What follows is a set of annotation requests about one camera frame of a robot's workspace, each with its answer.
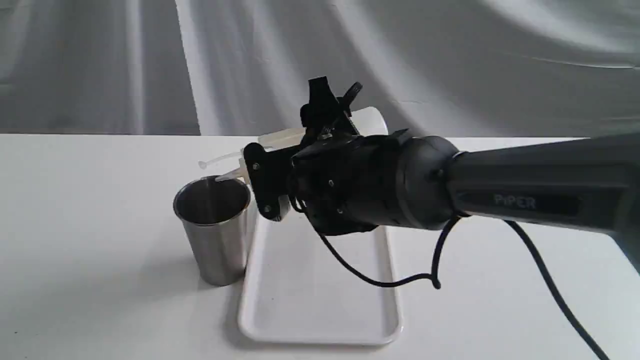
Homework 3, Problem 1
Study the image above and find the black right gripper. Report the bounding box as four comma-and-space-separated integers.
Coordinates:
290, 76, 458, 236

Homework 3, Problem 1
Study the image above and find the stainless steel cup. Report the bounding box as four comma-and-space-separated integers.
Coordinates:
173, 175, 252, 287

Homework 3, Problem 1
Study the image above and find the grey fabric backdrop curtain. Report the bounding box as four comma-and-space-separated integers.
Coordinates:
0, 0, 640, 137

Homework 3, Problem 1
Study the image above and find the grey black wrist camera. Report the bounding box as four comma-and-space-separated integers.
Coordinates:
242, 142, 299, 222

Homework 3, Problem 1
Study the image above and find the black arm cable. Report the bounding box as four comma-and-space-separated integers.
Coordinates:
287, 187, 611, 360

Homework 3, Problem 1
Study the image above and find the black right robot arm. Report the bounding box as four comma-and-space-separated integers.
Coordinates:
288, 77, 640, 269

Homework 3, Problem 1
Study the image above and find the plastic squeeze bottle with oil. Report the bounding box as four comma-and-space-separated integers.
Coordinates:
198, 106, 389, 185

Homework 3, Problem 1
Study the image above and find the white rectangular plastic tray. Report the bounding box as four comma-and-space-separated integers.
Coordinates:
237, 210, 403, 347

